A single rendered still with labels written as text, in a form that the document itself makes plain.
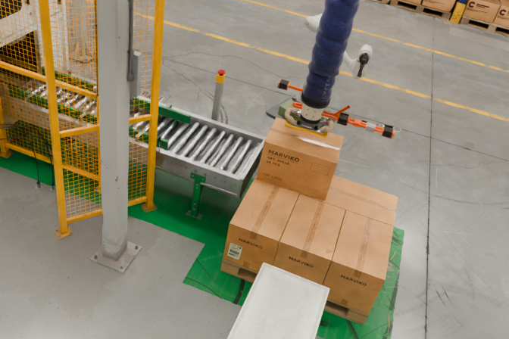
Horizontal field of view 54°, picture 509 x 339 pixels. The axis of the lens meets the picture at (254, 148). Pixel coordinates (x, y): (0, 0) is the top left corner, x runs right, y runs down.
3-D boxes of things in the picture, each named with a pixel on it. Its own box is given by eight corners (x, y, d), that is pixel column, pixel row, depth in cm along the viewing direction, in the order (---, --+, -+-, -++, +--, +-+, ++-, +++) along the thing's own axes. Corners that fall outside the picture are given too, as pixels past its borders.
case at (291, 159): (256, 179, 424) (263, 141, 400) (267, 153, 456) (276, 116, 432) (325, 200, 416) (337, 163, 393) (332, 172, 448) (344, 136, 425)
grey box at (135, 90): (109, 88, 327) (109, 46, 310) (113, 85, 332) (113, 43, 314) (136, 97, 324) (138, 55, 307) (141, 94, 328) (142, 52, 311)
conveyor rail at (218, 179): (2, 113, 462) (-1, 96, 450) (6, 111, 466) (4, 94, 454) (236, 197, 422) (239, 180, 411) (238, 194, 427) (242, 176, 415)
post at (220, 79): (204, 160, 521) (216, 75, 462) (207, 156, 526) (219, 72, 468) (210, 162, 520) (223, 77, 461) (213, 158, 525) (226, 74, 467)
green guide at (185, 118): (42, 74, 498) (40, 66, 492) (48, 70, 506) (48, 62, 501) (188, 124, 471) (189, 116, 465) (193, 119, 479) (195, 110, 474)
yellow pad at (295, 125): (284, 125, 393) (285, 120, 390) (286, 119, 400) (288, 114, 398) (326, 138, 388) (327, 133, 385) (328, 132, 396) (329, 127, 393)
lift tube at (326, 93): (298, 103, 383) (332, -35, 322) (304, 90, 400) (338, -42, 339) (325, 111, 379) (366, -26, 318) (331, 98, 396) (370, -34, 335)
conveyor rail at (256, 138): (48, 84, 513) (46, 67, 502) (51, 82, 517) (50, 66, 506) (260, 156, 474) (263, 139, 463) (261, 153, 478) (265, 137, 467)
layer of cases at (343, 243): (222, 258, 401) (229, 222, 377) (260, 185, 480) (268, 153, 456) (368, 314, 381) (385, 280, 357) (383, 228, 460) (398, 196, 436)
